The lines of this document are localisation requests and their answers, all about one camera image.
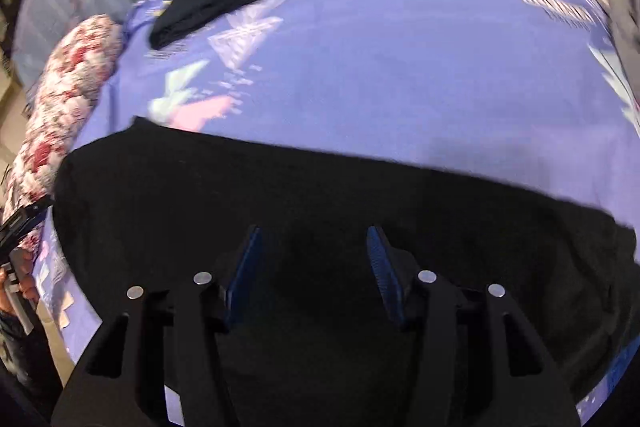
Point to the floral red white pillow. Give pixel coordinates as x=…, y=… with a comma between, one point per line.
x=68, y=90

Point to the black pants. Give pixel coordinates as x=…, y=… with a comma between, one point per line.
x=145, y=208

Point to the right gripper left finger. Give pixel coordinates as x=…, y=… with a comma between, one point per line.
x=161, y=336

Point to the left hand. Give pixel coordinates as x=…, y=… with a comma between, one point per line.
x=24, y=283

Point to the folded dark navy garment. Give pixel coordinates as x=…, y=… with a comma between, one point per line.
x=210, y=4

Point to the grey navy hoodie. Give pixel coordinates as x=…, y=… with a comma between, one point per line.
x=623, y=23

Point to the purple patterned bed sheet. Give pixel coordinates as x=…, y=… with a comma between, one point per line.
x=527, y=93

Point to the bright blue garment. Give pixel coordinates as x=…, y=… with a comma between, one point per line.
x=620, y=365

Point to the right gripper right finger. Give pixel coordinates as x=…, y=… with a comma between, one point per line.
x=474, y=359

